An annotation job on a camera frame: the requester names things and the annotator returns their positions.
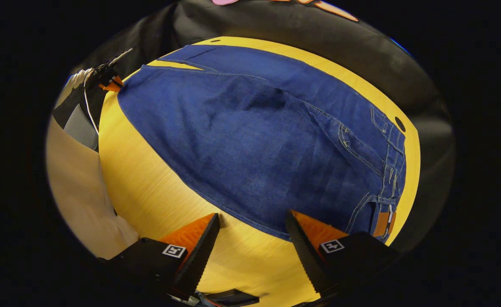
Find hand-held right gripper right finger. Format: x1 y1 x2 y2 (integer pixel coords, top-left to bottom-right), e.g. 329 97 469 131
285 210 400 298

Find black backdrop cloth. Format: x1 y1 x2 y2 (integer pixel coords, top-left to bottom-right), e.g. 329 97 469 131
73 0 456 253

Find thin gripper cable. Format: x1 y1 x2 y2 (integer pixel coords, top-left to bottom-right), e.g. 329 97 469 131
83 69 101 136

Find grey and black object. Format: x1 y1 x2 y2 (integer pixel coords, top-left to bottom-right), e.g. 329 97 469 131
53 87 106 153

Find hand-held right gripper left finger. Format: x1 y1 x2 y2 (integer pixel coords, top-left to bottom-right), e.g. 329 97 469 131
99 213 220 299

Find blue denim jeans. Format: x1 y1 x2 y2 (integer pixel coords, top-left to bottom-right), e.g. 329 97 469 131
117 45 406 243

